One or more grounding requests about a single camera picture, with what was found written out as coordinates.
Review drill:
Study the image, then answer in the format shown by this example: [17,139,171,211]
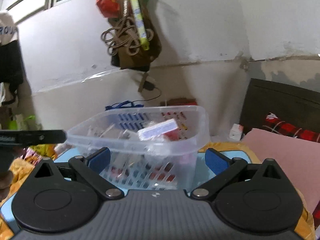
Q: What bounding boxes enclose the pink white tissue pack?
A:
[138,119,179,140]

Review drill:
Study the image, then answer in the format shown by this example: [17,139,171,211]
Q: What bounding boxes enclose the person left hand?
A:
[0,170,13,202]

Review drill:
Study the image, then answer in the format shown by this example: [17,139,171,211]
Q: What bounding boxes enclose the green plastic bag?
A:
[8,114,42,131]

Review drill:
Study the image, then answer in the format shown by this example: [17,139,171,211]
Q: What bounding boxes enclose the pink pillow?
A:
[242,128,319,212]

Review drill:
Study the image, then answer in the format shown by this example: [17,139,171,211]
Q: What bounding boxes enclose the red plaid blanket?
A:
[262,112,319,143]

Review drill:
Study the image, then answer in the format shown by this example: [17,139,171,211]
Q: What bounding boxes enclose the white black hanging jacket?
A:
[1,11,24,106]

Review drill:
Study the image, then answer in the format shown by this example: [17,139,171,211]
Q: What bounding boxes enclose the dark wooden headboard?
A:
[239,79,319,134]

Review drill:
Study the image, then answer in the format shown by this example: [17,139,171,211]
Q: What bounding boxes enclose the clear plastic perforated basket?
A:
[67,106,209,190]

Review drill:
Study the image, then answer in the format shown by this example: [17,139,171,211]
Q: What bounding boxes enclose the red yellow gift box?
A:
[160,98,197,106]

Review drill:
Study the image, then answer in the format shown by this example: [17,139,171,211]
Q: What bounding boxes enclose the brown hanging bag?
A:
[101,0,162,72]

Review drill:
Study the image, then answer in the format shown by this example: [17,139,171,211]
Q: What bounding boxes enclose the black power adapter with cable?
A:
[133,72,162,103]

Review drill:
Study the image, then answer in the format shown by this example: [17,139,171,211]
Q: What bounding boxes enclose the coiled tan rope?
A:
[100,17,155,57]

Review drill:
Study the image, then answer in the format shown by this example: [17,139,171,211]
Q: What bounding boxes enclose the yellow patterned lanyard strap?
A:
[125,0,150,51]

